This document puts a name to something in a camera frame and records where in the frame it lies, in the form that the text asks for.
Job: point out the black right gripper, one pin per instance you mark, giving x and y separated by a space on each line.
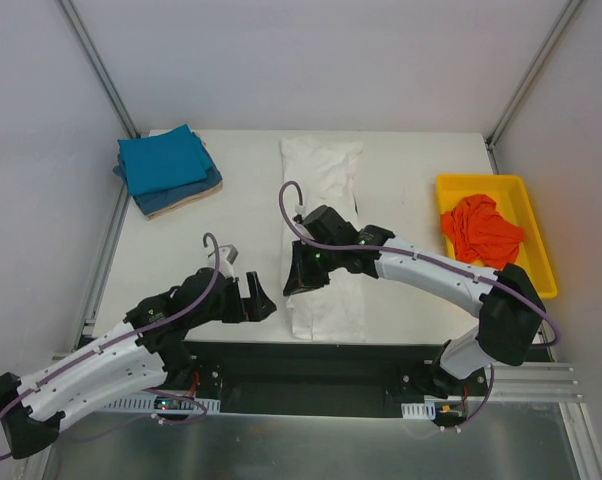
310 258

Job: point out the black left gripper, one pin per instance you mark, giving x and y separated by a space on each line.
242 300

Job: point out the white t shirt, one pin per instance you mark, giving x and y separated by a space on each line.
325 172

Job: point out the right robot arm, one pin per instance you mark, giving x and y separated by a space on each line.
504 302

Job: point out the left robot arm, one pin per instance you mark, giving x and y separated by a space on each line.
142 351

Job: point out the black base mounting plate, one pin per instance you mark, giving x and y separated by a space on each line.
362 381

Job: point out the beige folded t shirt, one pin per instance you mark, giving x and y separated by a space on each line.
185 201

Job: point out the blue folded t shirt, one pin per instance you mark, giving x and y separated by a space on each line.
181 192

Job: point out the orange t shirt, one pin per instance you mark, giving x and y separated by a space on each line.
479 233

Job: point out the yellow plastic tray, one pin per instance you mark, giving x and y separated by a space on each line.
514 205

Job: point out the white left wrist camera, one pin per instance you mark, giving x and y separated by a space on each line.
225 257

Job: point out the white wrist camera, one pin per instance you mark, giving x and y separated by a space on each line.
225 257
300 213

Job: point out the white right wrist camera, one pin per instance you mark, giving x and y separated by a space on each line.
300 213

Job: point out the white slotted cable duct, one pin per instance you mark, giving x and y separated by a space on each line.
419 411

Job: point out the left aluminium frame post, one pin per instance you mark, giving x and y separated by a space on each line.
98 67

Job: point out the aluminium frame post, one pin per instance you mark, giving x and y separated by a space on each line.
98 67
561 24

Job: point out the right aluminium frame post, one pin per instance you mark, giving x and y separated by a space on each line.
561 24

